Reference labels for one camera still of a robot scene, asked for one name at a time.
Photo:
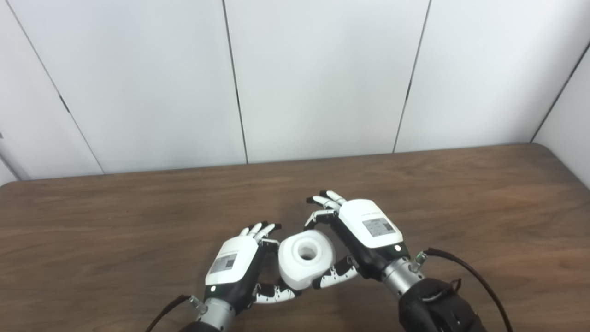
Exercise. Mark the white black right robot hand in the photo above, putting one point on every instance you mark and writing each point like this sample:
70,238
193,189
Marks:
373,226

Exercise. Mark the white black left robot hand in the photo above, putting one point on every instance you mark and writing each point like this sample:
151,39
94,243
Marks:
233,263

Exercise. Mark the round white plastic piece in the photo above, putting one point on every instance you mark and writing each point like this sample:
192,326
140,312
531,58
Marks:
299,269

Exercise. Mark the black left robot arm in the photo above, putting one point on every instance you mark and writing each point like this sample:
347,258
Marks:
216,316

